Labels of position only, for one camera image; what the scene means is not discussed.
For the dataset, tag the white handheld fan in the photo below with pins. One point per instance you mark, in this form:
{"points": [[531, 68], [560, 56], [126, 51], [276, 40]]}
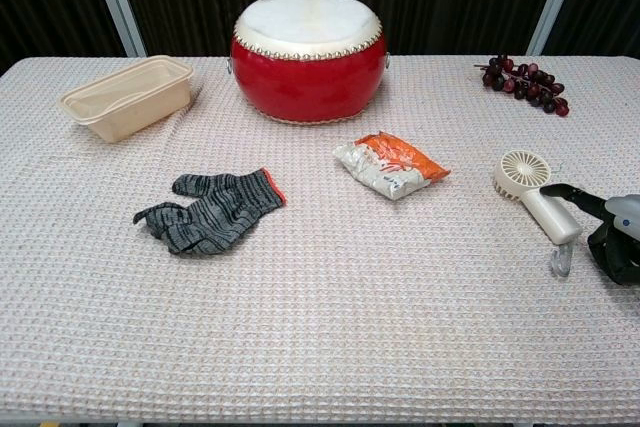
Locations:
{"points": [[537, 197]]}

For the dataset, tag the dark red grape bunch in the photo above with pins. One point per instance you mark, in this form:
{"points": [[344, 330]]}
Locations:
{"points": [[525, 84]]}

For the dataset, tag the beige plastic food container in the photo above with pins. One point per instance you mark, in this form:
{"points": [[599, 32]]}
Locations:
{"points": [[130, 94]]}

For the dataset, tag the white waffle-weave tablecloth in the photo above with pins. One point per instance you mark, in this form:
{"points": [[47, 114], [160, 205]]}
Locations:
{"points": [[320, 257]]}

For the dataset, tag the orange and white snack packet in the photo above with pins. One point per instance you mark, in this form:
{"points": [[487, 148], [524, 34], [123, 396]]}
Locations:
{"points": [[390, 164]]}

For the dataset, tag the grey knit work glove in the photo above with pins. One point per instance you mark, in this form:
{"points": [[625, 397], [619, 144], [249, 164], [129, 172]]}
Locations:
{"points": [[215, 212]]}

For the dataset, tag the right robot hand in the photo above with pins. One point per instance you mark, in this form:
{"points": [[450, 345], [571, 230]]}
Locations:
{"points": [[607, 227]]}

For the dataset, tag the red drum with white skin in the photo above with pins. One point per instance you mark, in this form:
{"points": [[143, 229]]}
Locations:
{"points": [[306, 59]]}

